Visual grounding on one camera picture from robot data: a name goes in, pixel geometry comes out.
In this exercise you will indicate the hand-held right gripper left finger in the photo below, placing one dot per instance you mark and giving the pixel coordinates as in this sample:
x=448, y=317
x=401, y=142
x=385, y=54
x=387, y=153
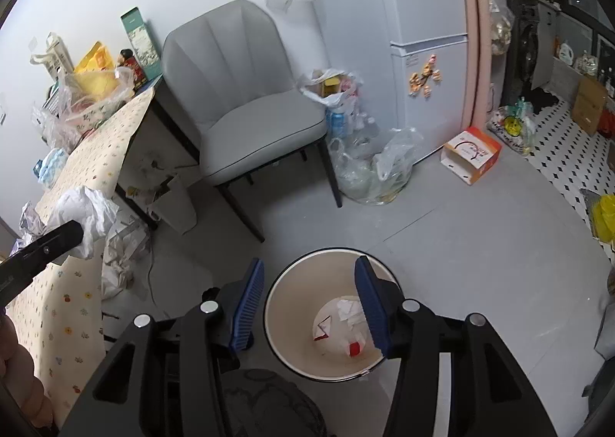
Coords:
x=247, y=307

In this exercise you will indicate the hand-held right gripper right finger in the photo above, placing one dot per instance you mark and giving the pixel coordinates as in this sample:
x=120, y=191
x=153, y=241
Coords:
x=374, y=312

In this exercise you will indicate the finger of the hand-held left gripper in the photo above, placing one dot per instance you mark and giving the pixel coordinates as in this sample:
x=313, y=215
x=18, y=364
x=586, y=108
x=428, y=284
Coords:
x=55, y=240

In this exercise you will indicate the white paper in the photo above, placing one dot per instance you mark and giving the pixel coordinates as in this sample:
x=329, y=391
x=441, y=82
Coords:
x=91, y=211

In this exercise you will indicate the white trash bin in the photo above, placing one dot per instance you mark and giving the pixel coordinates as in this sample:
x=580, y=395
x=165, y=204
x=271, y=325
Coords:
x=298, y=302

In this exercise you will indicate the person's left hand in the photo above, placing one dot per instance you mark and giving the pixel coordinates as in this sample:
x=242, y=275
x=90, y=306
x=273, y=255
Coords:
x=17, y=369

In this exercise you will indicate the small crumpled paper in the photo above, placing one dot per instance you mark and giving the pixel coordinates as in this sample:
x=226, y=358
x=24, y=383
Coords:
x=30, y=225

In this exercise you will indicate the heap of paper scraps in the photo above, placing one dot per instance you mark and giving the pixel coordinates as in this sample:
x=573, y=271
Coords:
x=336, y=326

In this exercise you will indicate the floral tablecloth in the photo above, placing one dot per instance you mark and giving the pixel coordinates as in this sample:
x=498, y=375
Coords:
x=72, y=302

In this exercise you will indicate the pile of crumpled papers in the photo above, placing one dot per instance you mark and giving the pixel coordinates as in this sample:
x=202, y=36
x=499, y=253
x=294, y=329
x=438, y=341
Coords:
x=120, y=245

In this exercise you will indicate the blue tissue pack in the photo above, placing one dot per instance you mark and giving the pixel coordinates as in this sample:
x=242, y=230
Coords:
x=50, y=165

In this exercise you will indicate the person's dark trouser knee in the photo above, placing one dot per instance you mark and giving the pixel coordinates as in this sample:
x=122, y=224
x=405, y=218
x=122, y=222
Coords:
x=274, y=408

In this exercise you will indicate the clear bag of bottles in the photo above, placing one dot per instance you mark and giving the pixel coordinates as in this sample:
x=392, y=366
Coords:
x=384, y=172

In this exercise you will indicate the yellow snack bag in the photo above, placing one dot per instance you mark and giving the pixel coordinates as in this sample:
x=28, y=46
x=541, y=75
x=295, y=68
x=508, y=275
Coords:
x=96, y=62

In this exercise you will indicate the white paper carrier bag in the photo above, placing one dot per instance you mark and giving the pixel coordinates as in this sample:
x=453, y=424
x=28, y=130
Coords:
x=57, y=55

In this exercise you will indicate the orange cardboard box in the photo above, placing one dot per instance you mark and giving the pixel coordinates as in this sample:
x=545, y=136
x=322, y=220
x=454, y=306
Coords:
x=475, y=153

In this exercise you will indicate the blue bottle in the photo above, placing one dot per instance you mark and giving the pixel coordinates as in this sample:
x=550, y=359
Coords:
x=338, y=122

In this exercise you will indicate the red doll figure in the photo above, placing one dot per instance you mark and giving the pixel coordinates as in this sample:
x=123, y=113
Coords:
x=127, y=60

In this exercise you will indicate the grey upholstered chair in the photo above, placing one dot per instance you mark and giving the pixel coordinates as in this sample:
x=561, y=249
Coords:
x=240, y=96

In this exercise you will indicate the tall green box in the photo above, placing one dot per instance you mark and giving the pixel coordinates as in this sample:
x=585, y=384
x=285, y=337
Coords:
x=144, y=48

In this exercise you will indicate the white bag of boxes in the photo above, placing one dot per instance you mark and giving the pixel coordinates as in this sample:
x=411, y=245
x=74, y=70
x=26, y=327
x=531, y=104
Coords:
x=317, y=91

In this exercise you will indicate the yellow printed plastic bag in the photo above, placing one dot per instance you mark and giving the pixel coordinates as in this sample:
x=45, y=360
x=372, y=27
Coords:
x=511, y=124

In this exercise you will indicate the cluster of yellow fridge magnets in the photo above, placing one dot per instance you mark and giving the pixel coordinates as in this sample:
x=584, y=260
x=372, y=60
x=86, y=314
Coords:
x=425, y=76

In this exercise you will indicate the brown cardboard box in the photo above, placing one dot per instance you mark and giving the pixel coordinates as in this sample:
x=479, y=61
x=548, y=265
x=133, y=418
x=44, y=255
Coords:
x=591, y=103

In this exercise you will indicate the white refrigerator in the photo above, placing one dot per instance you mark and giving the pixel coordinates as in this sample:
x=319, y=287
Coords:
x=374, y=9

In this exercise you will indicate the dark washing machine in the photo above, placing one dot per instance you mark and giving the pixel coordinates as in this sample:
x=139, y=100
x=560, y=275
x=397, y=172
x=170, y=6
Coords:
x=526, y=48

